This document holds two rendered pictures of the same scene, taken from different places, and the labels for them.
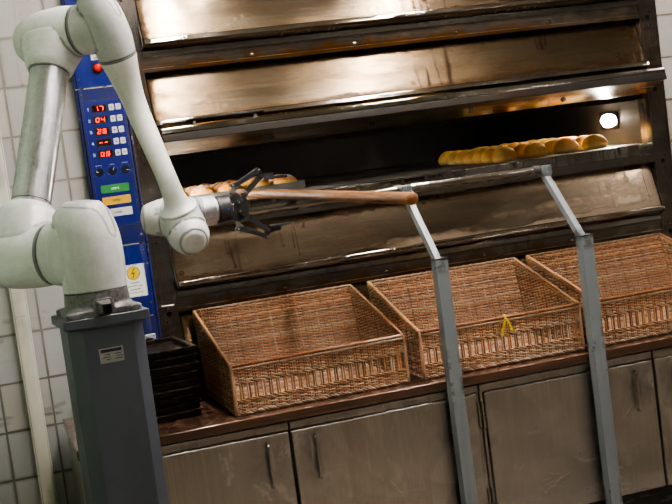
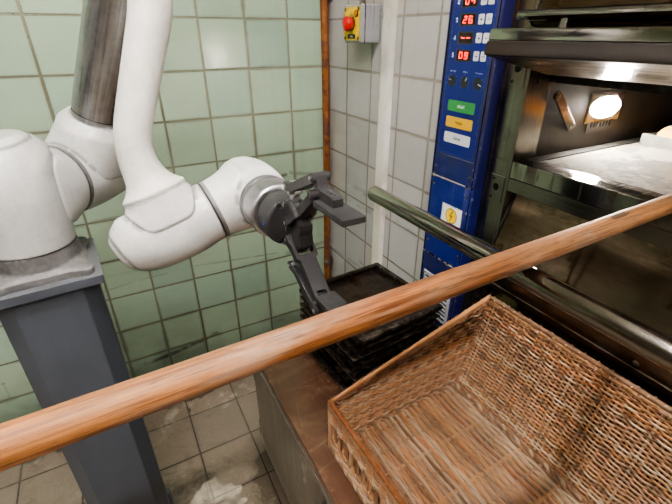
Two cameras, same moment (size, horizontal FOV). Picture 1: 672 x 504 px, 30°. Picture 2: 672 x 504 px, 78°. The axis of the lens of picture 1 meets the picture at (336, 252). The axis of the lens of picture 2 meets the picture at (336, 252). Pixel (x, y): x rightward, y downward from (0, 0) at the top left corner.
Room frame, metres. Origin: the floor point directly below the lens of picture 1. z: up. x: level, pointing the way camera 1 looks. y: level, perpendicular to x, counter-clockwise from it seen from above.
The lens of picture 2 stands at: (3.47, -0.28, 1.43)
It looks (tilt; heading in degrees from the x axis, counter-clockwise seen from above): 28 degrees down; 77
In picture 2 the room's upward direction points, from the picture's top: straight up
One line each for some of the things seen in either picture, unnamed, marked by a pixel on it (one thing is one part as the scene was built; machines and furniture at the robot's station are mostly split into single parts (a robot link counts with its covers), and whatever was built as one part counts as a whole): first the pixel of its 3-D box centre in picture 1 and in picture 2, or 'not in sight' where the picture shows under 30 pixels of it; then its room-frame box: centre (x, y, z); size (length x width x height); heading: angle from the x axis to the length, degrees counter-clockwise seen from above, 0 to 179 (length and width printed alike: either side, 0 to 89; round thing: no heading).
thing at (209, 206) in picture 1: (206, 211); (273, 207); (3.51, 0.34, 1.19); 0.09 x 0.06 x 0.09; 17
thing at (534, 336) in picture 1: (472, 314); not in sight; (4.06, -0.42, 0.72); 0.56 x 0.49 x 0.28; 106
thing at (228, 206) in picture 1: (232, 207); (292, 223); (3.53, 0.27, 1.19); 0.09 x 0.07 x 0.08; 107
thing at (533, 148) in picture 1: (519, 149); not in sight; (4.90, -0.76, 1.21); 0.61 x 0.48 x 0.06; 16
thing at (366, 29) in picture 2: not in sight; (361, 24); (3.86, 1.10, 1.46); 0.10 x 0.07 x 0.10; 106
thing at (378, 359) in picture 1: (297, 345); (502, 455); (3.90, 0.16, 0.72); 0.56 x 0.49 x 0.28; 107
